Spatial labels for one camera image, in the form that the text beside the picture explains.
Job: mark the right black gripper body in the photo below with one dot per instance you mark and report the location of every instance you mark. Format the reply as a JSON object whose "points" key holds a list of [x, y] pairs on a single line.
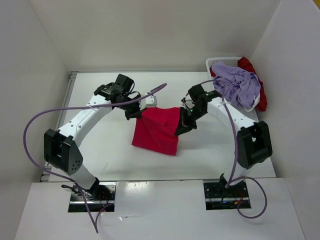
{"points": [[193, 113]]}

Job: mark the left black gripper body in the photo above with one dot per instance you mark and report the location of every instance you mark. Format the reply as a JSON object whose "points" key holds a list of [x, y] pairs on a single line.
{"points": [[131, 109]]}

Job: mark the pink t shirt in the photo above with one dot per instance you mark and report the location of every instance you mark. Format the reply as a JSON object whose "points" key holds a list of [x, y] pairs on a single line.
{"points": [[155, 130]]}

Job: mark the lavender t shirt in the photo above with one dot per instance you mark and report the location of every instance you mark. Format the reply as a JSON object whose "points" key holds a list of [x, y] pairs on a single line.
{"points": [[239, 87]]}

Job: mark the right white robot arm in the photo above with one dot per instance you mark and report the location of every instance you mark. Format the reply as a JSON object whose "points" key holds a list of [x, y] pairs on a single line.
{"points": [[252, 142]]}

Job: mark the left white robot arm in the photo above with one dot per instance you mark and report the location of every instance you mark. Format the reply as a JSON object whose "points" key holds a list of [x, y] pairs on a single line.
{"points": [[61, 146]]}

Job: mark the white plastic laundry basket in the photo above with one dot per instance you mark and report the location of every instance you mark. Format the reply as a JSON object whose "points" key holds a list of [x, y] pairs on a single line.
{"points": [[231, 61]]}

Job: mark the dark red t shirt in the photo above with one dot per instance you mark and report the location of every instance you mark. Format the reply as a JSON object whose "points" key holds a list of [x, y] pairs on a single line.
{"points": [[245, 64]]}

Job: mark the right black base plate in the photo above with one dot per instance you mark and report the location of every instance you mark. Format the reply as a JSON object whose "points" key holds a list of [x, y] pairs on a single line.
{"points": [[218, 199]]}

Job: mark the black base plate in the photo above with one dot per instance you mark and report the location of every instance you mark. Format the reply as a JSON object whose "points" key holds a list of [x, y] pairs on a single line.
{"points": [[218, 199], [104, 200]]}

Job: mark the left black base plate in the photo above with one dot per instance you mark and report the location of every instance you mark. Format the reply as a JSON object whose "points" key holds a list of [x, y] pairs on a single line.
{"points": [[104, 200]]}

